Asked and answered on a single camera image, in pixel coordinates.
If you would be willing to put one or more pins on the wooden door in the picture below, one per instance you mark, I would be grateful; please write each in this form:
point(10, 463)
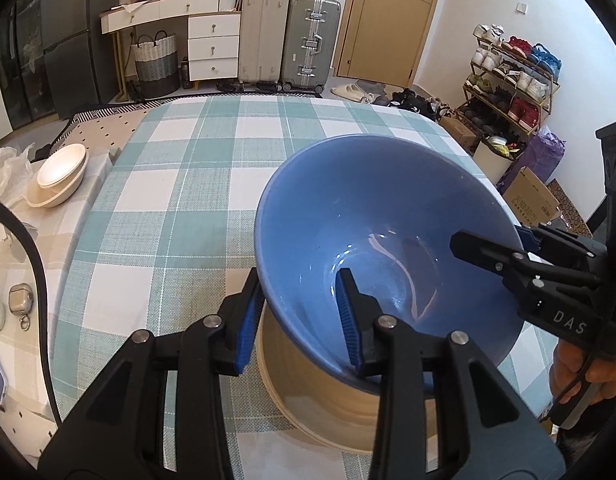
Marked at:
point(387, 25)

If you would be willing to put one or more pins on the cream dotted rug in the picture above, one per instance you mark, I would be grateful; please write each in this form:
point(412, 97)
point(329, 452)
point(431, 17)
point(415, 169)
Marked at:
point(103, 130)

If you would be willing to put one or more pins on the cat print cardboard box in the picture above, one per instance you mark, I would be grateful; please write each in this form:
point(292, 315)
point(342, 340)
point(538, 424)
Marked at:
point(530, 200)

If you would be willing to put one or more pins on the closed brown cardboard box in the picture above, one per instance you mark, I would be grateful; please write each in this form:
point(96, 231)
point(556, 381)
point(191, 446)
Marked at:
point(457, 135)

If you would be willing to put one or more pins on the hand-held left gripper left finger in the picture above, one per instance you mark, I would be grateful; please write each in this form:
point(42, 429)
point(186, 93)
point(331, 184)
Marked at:
point(248, 325)

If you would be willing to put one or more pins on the small cream bowl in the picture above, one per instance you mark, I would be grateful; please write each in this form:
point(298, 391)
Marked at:
point(63, 164)

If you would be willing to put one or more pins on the cream trash bin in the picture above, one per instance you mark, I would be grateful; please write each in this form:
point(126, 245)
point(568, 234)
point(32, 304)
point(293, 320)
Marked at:
point(492, 160)

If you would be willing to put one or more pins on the person's right hand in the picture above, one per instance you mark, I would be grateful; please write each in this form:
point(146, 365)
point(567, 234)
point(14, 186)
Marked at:
point(567, 375)

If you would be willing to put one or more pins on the dark glass cabinet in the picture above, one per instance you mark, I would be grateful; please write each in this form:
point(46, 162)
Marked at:
point(18, 60)

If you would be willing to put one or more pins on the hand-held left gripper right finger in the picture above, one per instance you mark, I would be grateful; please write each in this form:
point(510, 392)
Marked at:
point(347, 320)

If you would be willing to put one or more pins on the shoe rack with shoes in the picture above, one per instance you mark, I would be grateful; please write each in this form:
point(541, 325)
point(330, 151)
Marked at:
point(522, 85)

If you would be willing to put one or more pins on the dark bottle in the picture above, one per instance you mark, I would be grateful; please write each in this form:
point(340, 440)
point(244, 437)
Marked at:
point(185, 74)

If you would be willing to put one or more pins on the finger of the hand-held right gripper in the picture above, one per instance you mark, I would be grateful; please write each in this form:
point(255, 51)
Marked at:
point(567, 245)
point(487, 252)

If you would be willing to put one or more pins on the grey white laundry basket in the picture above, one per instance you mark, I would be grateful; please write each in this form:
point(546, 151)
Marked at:
point(155, 67)

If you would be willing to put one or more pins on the scattered shoes pile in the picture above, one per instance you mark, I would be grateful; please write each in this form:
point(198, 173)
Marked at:
point(412, 102)

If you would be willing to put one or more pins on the blue bowl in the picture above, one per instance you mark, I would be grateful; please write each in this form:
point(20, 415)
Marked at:
point(363, 200)

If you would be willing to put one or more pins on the white plastic bag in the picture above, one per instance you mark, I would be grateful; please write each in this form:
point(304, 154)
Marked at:
point(8, 167)

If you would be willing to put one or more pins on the purple bag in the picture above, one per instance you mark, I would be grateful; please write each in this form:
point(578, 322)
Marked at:
point(542, 150)

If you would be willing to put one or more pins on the beige suitcase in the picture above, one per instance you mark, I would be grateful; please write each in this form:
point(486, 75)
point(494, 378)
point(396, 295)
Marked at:
point(263, 35)

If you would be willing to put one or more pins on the cream plate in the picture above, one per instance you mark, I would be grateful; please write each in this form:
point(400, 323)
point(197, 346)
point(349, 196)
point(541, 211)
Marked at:
point(313, 405)

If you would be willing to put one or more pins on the grey floor cloth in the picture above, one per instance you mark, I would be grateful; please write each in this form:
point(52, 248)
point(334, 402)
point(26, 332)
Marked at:
point(369, 91)

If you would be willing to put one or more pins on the grey refrigerator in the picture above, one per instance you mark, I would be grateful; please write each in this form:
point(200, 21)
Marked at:
point(73, 60)

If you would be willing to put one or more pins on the teal checked tablecloth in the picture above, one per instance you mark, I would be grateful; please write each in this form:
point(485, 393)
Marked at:
point(188, 185)

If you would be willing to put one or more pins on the beige checked cloth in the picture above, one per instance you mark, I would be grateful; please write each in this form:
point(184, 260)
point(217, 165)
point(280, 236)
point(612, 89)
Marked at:
point(53, 240)

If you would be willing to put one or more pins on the dark patterned mat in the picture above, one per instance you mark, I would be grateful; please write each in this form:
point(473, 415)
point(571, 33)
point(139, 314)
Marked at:
point(570, 210)

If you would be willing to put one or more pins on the gold shoe rack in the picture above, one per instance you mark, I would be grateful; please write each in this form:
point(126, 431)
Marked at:
point(551, 85)

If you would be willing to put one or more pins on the white dressing table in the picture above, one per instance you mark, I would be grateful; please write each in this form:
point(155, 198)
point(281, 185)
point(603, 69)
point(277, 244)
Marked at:
point(213, 45)

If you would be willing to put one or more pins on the silver suitcase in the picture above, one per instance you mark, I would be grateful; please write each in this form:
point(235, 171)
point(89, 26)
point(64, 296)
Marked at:
point(310, 40)

